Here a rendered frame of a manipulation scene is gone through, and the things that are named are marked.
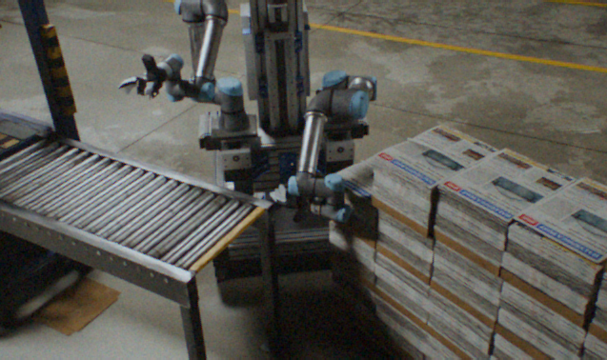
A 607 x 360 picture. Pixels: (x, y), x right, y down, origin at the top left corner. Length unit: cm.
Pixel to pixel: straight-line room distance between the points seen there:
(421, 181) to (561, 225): 47
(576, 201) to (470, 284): 45
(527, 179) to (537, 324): 48
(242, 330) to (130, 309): 60
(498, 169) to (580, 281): 52
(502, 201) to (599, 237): 30
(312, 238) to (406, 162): 112
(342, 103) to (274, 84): 59
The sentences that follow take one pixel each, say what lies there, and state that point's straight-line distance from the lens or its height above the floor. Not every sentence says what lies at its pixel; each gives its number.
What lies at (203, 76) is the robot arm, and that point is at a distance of 285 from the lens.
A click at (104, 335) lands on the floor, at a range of 337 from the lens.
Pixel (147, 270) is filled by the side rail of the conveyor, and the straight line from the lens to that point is 241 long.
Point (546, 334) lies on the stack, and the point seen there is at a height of 73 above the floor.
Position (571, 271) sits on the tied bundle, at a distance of 208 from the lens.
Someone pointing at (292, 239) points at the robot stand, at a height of 23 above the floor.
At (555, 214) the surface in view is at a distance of 219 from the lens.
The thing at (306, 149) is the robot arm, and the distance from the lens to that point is 260.
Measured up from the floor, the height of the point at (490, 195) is 107.
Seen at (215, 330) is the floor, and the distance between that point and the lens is 326.
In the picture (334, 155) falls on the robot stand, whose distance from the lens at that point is 311.
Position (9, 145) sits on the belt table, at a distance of 341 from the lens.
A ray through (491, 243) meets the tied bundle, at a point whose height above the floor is 95.
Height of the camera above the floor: 228
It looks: 32 degrees down
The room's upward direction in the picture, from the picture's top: 2 degrees counter-clockwise
